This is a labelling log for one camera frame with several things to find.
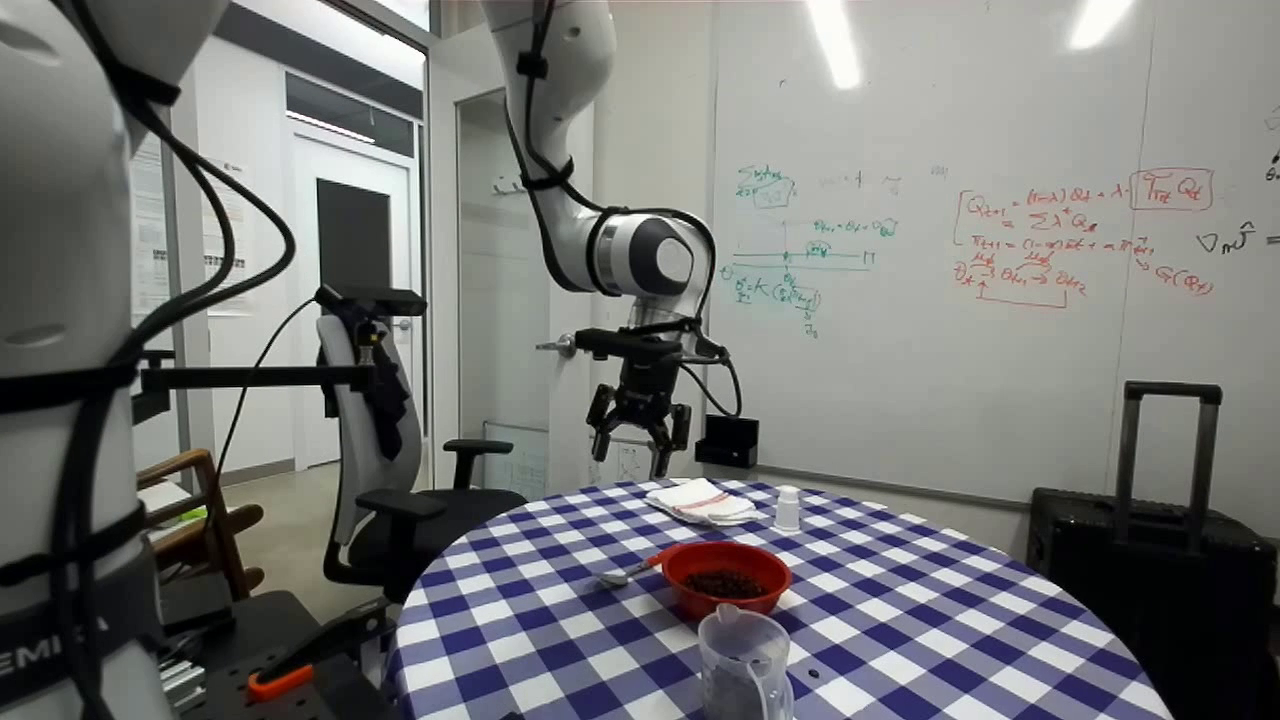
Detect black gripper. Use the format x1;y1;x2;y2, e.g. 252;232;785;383
584;349;698;479

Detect black robot cart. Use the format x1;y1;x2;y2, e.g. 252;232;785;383
158;593;403;720

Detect clear plastic jug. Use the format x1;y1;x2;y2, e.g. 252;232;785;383
693;603;801;720

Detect orange handled tool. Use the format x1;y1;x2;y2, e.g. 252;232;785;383
239;658;319;707

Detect black horizontal mounting bar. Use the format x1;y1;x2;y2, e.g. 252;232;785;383
0;352;414;417

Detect black wheeled suitcase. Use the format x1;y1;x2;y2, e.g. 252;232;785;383
1025;381;1280;720

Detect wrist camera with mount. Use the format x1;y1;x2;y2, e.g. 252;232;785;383
555;324;733;367

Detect red plastic bowl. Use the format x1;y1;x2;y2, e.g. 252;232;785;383
652;536;795;623

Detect black grey office chair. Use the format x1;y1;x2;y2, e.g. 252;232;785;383
313;278;533;610

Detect folded white towel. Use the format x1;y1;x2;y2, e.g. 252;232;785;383
650;474;762;530

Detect blue white checkered tablecloth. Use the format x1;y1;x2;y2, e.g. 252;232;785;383
385;474;1176;720

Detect white door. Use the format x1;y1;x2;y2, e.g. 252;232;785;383
454;92;600;500

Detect wall whiteboard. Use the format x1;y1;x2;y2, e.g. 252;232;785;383
704;0;1280;515

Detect wooden stool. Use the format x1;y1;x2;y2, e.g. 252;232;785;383
133;448;270;603

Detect black box on wall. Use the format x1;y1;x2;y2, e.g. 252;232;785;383
693;413;764;472

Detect dark coffee beans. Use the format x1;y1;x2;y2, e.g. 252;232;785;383
684;568;769;599

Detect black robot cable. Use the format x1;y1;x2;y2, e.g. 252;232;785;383
44;0;301;720

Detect small white plastic bottle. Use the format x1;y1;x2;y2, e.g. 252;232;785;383
772;484;807;541

